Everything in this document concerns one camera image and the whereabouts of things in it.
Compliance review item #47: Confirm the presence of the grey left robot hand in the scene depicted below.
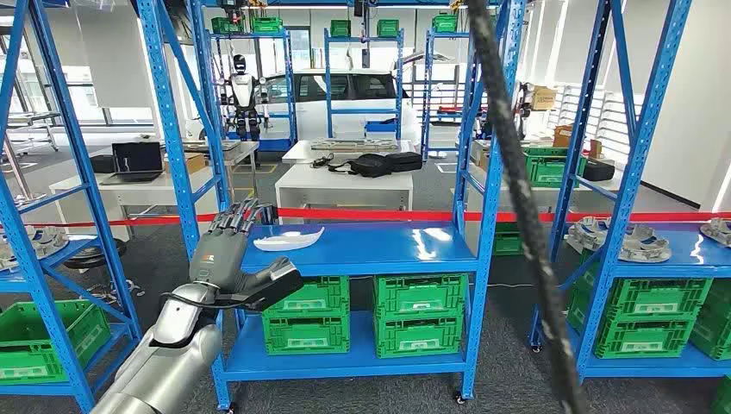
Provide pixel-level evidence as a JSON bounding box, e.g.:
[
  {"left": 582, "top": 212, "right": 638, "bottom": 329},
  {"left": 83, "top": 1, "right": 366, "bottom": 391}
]
[{"left": 189, "top": 198, "right": 305, "bottom": 313}]

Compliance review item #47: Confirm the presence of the red barrier tape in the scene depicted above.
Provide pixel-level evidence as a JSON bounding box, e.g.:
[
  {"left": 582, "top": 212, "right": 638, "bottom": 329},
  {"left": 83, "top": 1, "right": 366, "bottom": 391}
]
[{"left": 0, "top": 208, "right": 731, "bottom": 231}]

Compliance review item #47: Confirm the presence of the blue steel shelf rack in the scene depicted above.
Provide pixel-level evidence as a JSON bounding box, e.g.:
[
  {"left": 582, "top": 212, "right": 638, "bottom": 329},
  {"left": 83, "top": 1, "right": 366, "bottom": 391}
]
[
  {"left": 528, "top": 0, "right": 731, "bottom": 385},
  {"left": 208, "top": 31, "right": 299, "bottom": 154},
  {"left": 323, "top": 27, "right": 406, "bottom": 141},
  {"left": 135, "top": 0, "right": 528, "bottom": 414},
  {"left": 0, "top": 0, "right": 145, "bottom": 414},
  {"left": 421, "top": 28, "right": 476, "bottom": 162}
]

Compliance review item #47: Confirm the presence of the white and black humanoid robot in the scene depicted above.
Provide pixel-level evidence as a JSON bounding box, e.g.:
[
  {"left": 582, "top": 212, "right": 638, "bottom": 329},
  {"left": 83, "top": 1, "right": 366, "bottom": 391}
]
[
  {"left": 216, "top": 53, "right": 272, "bottom": 142},
  {"left": 509, "top": 81, "right": 536, "bottom": 142}
]

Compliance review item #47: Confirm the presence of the white car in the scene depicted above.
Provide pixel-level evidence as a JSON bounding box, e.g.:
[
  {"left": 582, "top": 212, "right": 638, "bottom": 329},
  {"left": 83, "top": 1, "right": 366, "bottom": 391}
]
[{"left": 185, "top": 68, "right": 424, "bottom": 154}]

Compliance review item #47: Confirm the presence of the black laptop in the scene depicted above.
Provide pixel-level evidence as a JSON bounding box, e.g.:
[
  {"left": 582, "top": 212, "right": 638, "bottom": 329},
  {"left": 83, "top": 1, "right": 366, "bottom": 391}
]
[{"left": 99, "top": 141, "right": 167, "bottom": 186}]

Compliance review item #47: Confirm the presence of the white table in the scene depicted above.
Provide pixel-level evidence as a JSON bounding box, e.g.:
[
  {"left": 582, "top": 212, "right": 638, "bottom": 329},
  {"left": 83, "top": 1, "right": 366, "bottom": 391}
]
[
  {"left": 465, "top": 164, "right": 625, "bottom": 231},
  {"left": 47, "top": 166, "right": 222, "bottom": 242},
  {"left": 274, "top": 164, "right": 415, "bottom": 225}
]

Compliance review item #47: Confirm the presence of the black round stool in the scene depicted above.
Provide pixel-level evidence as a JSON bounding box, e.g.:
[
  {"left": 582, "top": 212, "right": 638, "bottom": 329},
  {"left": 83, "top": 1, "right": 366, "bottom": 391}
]
[{"left": 61, "top": 238, "right": 128, "bottom": 272}]

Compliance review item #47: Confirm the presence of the white curved plastic part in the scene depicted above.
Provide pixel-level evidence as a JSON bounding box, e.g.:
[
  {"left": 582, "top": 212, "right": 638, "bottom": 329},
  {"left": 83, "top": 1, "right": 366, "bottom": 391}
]
[{"left": 253, "top": 226, "right": 326, "bottom": 253}]

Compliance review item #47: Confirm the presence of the flat grey metal panel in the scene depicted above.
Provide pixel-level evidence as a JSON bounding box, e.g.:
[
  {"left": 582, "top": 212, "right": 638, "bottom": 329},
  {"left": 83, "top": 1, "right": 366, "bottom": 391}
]
[{"left": 310, "top": 138, "right": 400, "bottom": 154}]

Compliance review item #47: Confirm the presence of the black braided tether rope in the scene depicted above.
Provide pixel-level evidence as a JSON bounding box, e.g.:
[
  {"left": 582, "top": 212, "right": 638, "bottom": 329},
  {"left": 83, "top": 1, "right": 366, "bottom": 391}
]
[{"left": 463, "top": 0, "right": 590, "bottom": 414}]

